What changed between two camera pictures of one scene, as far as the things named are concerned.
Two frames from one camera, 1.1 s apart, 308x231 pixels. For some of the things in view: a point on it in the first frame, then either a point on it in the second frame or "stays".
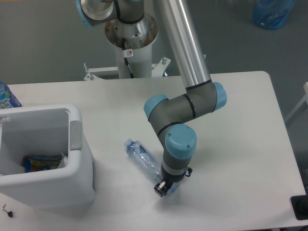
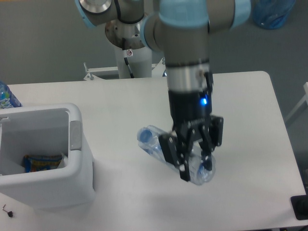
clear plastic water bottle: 144,155 → 149,140
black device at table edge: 300,204 stays
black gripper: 160,189 → 190,114
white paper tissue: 64,162 stays
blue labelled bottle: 7,99 stays
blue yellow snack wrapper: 35,162 stays
